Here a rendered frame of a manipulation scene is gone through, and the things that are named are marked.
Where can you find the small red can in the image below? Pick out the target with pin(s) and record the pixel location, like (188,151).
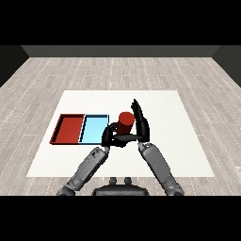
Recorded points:
(125,122)

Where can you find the red shallow open box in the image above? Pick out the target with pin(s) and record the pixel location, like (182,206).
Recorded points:
(68,129)

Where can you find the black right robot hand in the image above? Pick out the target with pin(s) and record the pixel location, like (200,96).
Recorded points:
(141,125)

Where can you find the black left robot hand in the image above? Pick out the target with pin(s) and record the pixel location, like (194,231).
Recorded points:
(109,138)

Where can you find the dark grey robot body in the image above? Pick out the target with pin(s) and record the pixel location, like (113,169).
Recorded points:
(120,189)

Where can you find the light blue shallow open box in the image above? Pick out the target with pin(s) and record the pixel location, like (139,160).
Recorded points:
(93,129)

